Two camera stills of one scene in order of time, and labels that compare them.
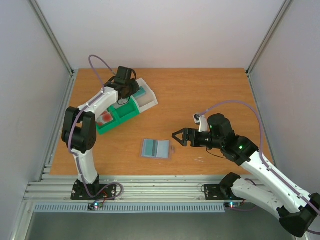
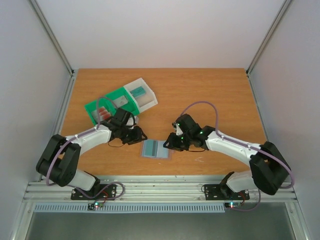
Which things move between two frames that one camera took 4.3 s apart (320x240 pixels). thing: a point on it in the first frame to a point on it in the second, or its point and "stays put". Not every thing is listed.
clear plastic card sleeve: (156, 149) stays put
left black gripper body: (132, 90) to (128, 136)
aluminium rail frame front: (136, 189) stays put
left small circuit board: (96, 205) stays put
